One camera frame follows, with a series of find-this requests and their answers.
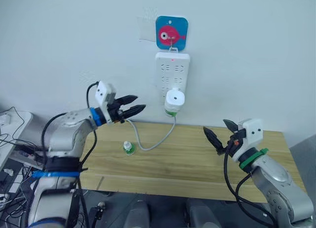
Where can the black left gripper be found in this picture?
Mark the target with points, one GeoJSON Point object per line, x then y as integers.
{"type": "Point", "coordinates": [115, 112]}

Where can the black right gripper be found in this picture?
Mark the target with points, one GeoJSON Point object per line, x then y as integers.
{"type": "Point", "coordinates": [235, 140]}

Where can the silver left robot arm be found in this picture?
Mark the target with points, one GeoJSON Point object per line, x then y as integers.
{"type": "Point", "coordinates": [66, 134]}

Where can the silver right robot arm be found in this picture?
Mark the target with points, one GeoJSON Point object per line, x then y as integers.
{"type": "Point", "coordinates": [276, 173]}

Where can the white mosquito repellent heater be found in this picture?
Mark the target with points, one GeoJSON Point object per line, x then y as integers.
{"type": "Point", "coordinates": [175, 98]}

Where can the green bottle with white cap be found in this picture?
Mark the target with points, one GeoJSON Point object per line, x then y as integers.
{"type": "Point", "coordinates": [129, 150]}

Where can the white plug adapter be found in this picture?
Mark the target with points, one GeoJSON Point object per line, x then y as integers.
{"type": "Point", "coordinates": [5, 120]}

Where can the white power strip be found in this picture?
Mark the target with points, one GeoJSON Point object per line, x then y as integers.
{"type": "Point", "coordinates": [172, 75]}

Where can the clear tape patch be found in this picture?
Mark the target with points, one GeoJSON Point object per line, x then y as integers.
{"type": "Point", "coordinates": [145, 28]}

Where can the dark grey rounded shape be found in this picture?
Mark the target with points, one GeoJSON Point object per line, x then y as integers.
{"type": "Point", "coordinates": [203, 215]}
{"type": "Point", "coordinates": [137, 215]}

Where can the grey panel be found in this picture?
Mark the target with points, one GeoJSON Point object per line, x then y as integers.
{"type": "Point", "coordinates": [304, 161]}

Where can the white side desk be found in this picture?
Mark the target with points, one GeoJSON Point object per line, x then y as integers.
{"type": "Point", "coordinates": [22, 122]}

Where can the black clamp device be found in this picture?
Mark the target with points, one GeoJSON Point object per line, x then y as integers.
{"type": "Point", "coordinates": [98, 213]}

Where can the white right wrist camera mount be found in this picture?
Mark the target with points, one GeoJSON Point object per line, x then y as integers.
{"type": "Point", "coordinates": [254, 131]}

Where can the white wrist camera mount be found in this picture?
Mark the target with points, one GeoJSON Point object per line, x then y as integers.
{"type": "Point", "coordinates": [102, 92]}
{"type": "Point", "coordinates": [254, 131]}

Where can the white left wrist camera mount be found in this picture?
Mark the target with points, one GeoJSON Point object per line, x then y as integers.
{"type": "Point", "coordinates": [102, 92]}

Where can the blue fish wall hook plate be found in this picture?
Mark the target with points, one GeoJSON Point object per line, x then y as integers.
{"type": "Point", "coordinates": [177, 25]}

